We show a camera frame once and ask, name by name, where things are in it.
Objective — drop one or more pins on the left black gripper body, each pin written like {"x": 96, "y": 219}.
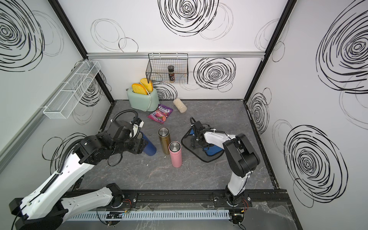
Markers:
{"x": 137, "y": 146}

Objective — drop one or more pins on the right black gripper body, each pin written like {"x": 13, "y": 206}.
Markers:
{"x": 195, "y": 141}

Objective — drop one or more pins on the blue thermos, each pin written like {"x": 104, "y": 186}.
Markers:
{"x": 150, "y": 149}

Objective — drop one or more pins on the blue and grey cloth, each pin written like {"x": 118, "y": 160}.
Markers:
{"x": 206, "y": 154}

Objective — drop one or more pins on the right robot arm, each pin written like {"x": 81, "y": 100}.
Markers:
{"x": 240, "y": 154}

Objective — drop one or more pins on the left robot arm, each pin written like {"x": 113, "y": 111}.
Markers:
{"x": 46, "y": 208}

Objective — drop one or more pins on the pink thermos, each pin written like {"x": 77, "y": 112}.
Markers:
{"x": 175, "y": 150}

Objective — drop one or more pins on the gold thermos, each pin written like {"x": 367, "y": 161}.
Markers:
{"x": 165, "y": 140}

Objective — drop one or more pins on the clear jar of oats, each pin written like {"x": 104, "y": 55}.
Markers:
{"x": 182, "y": 108}

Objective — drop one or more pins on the purple candy bag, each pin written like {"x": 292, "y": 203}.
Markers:
{"x": 161, "y": 114}

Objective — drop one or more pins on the mint green toaster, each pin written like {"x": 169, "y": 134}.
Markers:
{"x": 146, "y": 103}

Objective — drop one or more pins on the front yellow toast slice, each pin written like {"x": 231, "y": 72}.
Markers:
{"x": 139, "y": 89}

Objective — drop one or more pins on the yellow toast slice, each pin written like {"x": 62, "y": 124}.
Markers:
{"x": 147, "y": 84}
{"x": 139, "y": 89}

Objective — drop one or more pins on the rear yellow toast slice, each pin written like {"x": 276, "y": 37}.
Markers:
{"x": 147, "y": 84}

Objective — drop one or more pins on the dark spice bottle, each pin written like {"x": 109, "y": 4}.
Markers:
{"x": 171, "y": 73}

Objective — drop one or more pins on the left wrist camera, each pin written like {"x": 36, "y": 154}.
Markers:
{"x": 137, "y": 125}

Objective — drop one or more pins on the white slotted cable duct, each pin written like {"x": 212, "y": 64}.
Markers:
{"x": 153, "y": 215}

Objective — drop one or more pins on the black wire basket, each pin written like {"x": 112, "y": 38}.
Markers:
{"x": 157, "y": 71}

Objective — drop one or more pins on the white mesh wall shelf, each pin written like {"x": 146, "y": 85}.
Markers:
{"x": 73, "y": 91}

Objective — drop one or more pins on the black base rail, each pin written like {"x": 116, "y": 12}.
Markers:
{"x": 217, "y": 198}

